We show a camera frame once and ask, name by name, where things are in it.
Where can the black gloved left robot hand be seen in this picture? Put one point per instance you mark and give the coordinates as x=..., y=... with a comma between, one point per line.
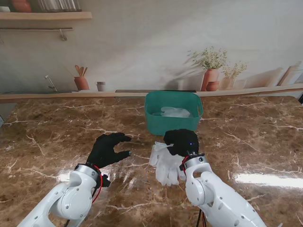
x=104, y=151

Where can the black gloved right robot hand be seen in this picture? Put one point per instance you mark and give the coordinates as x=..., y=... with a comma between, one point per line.
x=183, y=142

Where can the teal plastic basket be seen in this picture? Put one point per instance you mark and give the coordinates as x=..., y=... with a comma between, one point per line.
x=170, y=123

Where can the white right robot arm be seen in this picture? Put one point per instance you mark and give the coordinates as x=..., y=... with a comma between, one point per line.
x=217, y=196

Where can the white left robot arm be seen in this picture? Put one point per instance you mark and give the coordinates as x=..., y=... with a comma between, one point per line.
x=64, y=198

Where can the small round terracotta pot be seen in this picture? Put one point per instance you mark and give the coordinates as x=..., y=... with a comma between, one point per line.
x=212, y=86

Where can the grey mug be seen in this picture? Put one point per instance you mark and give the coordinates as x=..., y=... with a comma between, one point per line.
x=101, y=87

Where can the tall terracotta vase with flowers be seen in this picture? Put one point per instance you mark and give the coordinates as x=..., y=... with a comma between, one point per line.
x=210, y=78

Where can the terracotta pot with wooden spoons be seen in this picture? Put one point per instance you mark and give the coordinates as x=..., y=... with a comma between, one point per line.
x=81, y=83

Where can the metal hook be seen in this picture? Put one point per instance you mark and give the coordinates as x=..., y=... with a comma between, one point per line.
x=63, y=36

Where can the black object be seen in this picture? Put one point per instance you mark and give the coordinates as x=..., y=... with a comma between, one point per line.
x=301, y=98

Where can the row of books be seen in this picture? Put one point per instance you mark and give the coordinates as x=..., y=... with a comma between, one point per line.
x=59, y=4

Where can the orange ceramic jar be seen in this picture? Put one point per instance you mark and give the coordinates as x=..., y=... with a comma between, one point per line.
x=21, y=6

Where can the white bowl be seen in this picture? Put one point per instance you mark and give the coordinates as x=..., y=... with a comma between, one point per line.
x=4, y=9

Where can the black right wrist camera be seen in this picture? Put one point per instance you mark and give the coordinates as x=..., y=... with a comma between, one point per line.
x=182, y=168

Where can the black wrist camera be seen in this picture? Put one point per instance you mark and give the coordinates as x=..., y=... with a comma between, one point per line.
x=106, y=180
x=182, y=168

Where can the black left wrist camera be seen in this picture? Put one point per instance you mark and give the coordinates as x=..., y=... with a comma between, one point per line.
x=106, y=180

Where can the dark metal wall rail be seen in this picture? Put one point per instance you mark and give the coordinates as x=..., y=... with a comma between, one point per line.
x=35, y=28

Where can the light wooden wall shelf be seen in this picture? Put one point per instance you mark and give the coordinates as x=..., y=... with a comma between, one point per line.
x=47, y=15

